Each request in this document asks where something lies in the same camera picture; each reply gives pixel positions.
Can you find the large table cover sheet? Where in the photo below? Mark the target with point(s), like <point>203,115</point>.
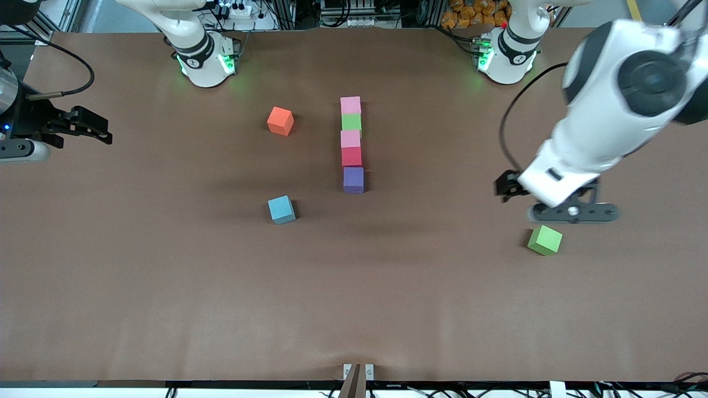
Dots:
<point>354,287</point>

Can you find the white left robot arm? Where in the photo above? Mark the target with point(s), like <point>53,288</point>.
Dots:
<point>597,127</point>

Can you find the bag of orange objects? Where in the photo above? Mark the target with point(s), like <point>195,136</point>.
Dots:
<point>470,14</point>

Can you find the light blue foam cube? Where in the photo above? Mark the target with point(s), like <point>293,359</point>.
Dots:
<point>281,208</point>

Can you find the table edge camera bracket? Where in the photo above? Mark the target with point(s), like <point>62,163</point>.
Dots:
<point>358,381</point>

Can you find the red foam cube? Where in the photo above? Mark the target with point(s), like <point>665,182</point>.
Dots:
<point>351,157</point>

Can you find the pink foam cube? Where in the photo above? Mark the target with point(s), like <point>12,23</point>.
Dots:
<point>350,139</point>
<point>350,105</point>

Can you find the white power strip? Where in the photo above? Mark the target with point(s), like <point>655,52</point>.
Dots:
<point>238,9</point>

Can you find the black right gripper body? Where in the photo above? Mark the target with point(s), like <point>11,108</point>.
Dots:
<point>34,119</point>

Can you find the aluminium frame profile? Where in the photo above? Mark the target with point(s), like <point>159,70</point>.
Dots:
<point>41,27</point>

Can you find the purple foam cube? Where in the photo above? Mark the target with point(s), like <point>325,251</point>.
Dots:
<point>354,179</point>

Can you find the background metal equipment rack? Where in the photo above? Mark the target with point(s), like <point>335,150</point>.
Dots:
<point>359,11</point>

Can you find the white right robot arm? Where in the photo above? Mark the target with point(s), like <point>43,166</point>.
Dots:
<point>199,61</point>

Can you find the orange foam cube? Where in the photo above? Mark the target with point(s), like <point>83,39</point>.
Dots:
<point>279,120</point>

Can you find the green foam cube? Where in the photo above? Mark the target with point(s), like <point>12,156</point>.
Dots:
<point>351,122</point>
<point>545,239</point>

